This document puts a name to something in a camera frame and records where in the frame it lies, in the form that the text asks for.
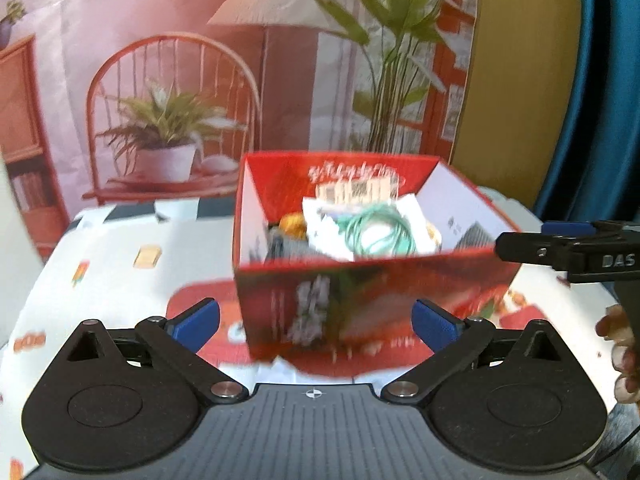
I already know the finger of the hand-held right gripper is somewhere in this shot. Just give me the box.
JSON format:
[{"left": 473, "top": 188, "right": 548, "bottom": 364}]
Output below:
[
  {"left": 541, "top": 220, "right": 626, "bottom": 239},
  {"left": 494, "top": 231, "right": 587, "bottom": 272}
]

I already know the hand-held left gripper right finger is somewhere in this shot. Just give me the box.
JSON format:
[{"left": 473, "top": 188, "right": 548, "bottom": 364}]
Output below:
[{"left": 382, "top": 298, "right": 563, "bottom": 406}]

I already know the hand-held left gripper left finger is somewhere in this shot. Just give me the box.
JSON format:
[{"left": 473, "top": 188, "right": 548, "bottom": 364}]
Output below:
[{"left": 65, "top": 298, "right": 249, "bottom": 405}]

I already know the red strawberry print cardboard box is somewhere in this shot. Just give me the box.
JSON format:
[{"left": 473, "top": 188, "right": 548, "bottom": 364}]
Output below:
[{"left": 232, "top": 151, "right": 523, "bottom": 362}]

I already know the green cord coil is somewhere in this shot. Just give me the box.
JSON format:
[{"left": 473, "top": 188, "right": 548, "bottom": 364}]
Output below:
[{"left": 336, "top": 206, "right": 418, "bottom": 257}]

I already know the grey knitted cloth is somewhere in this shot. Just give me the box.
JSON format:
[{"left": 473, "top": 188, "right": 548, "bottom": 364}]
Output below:
[{"left": 265, "top": 227, "right": 311, "bottom": 262}]

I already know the white plastic packet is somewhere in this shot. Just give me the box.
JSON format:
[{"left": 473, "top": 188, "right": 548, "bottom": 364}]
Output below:
[{"left": 302, "top": 194, "right": 443, "bottom": 262}]

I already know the person's right hand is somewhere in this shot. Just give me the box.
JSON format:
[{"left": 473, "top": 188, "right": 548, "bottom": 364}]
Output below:
[{"left": 595, "top": 304, "right": 640, "bottom": 404}]

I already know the blue curtain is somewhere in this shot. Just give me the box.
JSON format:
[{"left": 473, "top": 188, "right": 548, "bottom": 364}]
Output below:
[{"left": 532, "top": 0, "right": 640, "bottom": 226}]

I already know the wall poster of room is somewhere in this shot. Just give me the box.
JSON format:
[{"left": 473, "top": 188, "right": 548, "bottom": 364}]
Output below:
[{"left": 0, "top": 0, "right": 482, "bottom": 261}]

